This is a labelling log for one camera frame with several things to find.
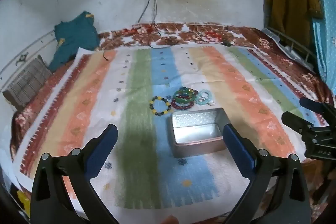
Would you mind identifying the grey power cable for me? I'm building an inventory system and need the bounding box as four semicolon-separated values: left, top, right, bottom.
137;0;153;23

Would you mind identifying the yellow cloth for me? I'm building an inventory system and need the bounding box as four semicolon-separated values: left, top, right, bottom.
17;190;31;211

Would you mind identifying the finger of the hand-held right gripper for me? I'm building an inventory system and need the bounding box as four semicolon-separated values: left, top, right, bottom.
281;111;315;135
300;97;336;119

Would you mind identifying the silver metal tin box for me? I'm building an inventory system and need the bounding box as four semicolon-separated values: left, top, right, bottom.
167;107;230;159

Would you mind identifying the blue printed hanging cloth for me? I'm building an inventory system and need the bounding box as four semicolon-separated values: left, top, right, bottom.
302;0;336;96

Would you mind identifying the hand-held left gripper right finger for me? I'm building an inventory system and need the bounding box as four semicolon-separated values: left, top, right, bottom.
223;123;311;224

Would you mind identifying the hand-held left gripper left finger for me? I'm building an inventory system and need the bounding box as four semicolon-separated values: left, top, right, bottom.
30;124;118;224

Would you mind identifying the grey metal bed rail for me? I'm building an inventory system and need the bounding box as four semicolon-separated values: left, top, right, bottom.
262;27;319;75

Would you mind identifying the grey checked pillow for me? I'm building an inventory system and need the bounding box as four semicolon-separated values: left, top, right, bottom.
2;55;53;111

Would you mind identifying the teal cloth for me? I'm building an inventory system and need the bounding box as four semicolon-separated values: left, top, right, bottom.
47;11;101;73

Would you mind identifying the multicolour bead bracelet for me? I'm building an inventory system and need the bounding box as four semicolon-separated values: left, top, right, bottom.
175;87;199;98

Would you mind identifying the striped pastel mat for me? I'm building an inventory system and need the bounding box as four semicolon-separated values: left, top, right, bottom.
13;46;323;210

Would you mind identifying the green bead bracelet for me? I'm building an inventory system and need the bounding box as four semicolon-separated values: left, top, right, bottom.
174;93;198;104

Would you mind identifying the red bead bracelet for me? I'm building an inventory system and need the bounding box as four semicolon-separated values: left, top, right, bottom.
171;98;196;110

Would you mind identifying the yellow and black bead bracelet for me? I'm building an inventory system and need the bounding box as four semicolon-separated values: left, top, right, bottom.
149;96;172;117

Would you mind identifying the person's left hand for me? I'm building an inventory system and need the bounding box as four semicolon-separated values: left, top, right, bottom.
160;216;180;224

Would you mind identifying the pale translucent bead bracelet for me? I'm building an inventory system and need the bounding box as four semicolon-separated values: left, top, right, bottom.
196;90;214;106

